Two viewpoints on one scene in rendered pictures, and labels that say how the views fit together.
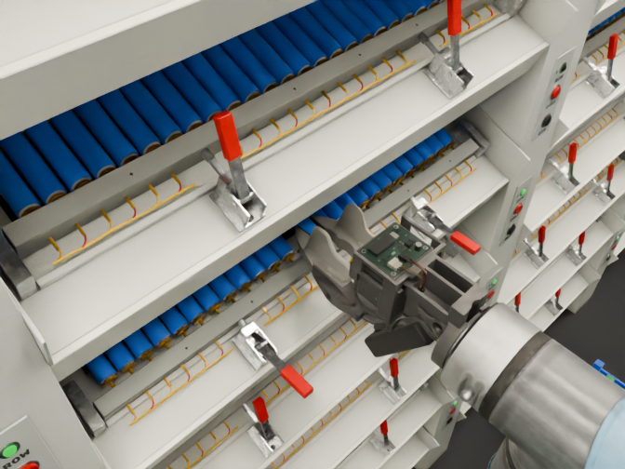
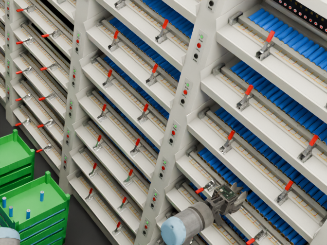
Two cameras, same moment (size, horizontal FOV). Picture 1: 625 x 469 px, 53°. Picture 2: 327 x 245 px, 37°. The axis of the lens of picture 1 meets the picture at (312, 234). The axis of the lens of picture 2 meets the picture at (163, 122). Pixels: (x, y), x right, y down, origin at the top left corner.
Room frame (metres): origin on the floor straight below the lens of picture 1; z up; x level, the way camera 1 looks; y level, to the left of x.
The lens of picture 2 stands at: (0.00, -1.23, 2.28)
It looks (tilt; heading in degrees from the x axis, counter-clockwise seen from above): 39 degrees down; 84
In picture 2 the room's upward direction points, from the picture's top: 15 degrees clockwise
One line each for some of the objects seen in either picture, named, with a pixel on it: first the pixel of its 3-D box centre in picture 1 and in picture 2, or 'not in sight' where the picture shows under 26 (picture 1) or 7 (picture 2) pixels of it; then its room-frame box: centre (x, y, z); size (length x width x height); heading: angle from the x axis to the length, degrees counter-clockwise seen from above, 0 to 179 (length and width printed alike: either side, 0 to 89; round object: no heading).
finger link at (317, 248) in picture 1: (321, 247); (233, 188); (0.43, -0.01, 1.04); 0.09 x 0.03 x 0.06; 48
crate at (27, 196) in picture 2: not in sight; (32, 200); (-0.37, 0.32, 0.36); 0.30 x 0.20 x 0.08; 46
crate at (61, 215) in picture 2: not in sight; (32, 210); (-0.37, 0.32, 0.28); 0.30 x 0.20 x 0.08; 46
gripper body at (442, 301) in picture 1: (417, 294); (218, 203); (0.37, -0.10, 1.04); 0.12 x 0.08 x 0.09; 44
